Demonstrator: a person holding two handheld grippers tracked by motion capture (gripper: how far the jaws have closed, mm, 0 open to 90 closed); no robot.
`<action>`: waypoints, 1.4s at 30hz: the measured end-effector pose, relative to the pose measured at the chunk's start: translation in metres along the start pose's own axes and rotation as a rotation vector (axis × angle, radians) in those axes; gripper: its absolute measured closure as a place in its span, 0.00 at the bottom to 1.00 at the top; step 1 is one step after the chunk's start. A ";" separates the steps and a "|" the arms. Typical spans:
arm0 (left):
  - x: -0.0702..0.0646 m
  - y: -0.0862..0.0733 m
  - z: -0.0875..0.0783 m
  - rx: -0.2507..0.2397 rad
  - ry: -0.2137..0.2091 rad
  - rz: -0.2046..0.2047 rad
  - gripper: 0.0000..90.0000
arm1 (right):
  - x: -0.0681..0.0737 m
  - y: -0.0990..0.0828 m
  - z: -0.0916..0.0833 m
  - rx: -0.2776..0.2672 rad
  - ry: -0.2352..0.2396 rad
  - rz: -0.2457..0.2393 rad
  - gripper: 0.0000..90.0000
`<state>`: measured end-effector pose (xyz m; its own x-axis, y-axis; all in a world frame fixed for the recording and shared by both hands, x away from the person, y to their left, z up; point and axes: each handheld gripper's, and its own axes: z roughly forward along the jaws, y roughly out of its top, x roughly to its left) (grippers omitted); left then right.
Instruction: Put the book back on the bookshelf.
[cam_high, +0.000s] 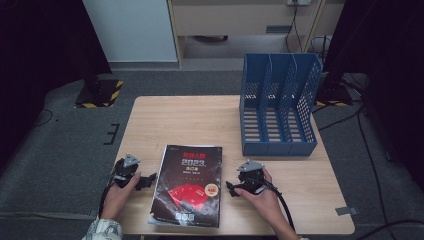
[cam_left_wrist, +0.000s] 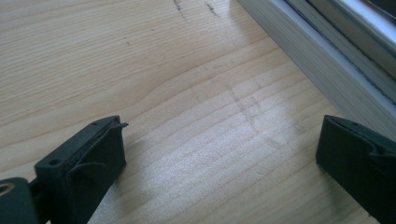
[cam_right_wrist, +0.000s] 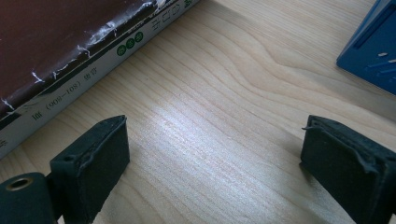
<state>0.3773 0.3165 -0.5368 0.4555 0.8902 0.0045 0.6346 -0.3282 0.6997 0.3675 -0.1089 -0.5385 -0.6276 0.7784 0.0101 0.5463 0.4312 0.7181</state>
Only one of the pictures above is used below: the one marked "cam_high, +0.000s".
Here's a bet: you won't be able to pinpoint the dark magazine with red packets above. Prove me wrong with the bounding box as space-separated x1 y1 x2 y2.
147 144 224 229

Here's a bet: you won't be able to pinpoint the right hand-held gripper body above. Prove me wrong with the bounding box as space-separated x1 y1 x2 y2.
237 159 268 195

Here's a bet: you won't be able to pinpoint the light wooden desk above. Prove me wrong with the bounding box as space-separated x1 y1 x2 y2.
166 0 346 69

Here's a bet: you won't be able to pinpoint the blue plastic file rack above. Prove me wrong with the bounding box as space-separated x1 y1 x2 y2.
239 52 324 158

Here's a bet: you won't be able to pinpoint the dark curtain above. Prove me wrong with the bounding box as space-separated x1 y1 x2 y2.
0 0 113 168
323 0 424 183

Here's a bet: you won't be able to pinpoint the white cabinet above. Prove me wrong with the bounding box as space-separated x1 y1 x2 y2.
82 0 178 63

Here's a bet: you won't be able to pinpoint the long black floor cable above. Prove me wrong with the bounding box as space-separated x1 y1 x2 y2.
356 109 393 240

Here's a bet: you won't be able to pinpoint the thick black floor cable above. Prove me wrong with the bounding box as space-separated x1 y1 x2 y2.
354 219 424 240

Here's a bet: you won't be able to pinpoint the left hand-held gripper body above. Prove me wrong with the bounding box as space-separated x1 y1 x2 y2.
111 153 142 189

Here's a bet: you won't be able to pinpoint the tangled black cables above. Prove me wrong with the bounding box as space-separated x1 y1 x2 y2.
309 34 333 64

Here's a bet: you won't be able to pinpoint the right hand-held gripper black cable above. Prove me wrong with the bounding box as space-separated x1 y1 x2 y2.
246 178 297 232

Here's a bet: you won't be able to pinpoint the person's right hand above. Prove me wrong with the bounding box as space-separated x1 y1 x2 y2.
234 168 288 224

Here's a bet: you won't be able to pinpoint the person's left hand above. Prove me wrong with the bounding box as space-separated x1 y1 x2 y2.
100 173 142 221

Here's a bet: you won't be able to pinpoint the black stand base yellow stripes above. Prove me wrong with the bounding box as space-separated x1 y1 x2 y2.
314 83 354 108
74 78 124 109

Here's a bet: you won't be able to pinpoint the left hand-held gripper black cable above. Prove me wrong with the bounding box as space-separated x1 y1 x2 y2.
98 181 116 218

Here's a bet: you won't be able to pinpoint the black socket cable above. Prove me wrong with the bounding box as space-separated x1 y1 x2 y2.
284 3 304 54

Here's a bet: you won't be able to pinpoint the hand-held gripper black cable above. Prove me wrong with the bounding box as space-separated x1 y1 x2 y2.
246 178 297 232
98 181 116 218

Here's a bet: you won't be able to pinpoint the thin black floor cable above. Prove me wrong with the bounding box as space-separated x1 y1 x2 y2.
33 108 54 128

